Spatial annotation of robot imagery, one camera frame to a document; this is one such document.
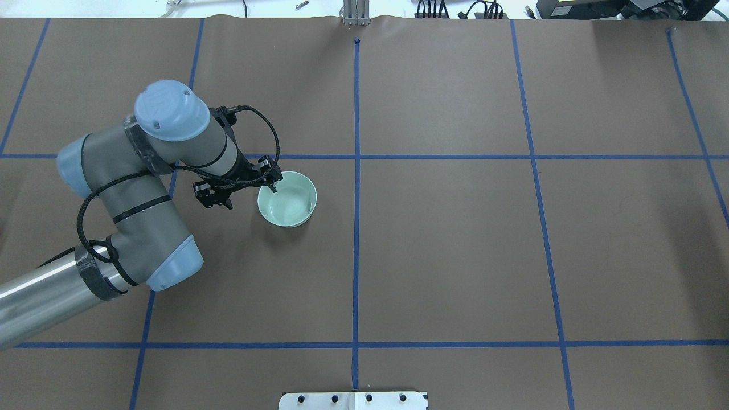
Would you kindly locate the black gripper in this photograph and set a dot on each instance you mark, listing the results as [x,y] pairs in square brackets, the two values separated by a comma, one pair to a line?
[246,171]

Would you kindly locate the light green bowl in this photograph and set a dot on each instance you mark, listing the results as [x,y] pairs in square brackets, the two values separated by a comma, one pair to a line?
[292,202]

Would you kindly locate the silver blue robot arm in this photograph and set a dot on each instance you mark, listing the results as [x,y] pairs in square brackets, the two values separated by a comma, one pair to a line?
[130,232]

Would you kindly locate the black monitor stand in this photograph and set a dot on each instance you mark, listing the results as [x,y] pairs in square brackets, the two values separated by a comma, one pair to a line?
[625,10]

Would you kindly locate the aluminium frame post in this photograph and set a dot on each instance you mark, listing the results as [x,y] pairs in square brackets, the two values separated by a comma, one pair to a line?
[355,13]

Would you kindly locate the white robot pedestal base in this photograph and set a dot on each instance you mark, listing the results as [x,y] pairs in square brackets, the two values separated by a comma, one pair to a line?
[355,400]

